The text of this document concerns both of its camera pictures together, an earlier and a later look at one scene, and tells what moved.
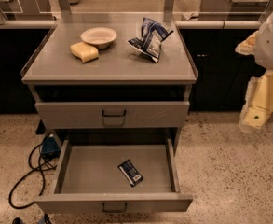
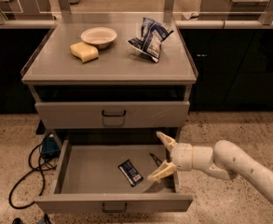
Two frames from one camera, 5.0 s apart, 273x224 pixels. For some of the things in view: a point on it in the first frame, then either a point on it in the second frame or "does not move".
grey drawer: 116,175 does not move
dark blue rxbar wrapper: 130,173 does not move
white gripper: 272,46 to 182,156
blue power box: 50,148 does not move
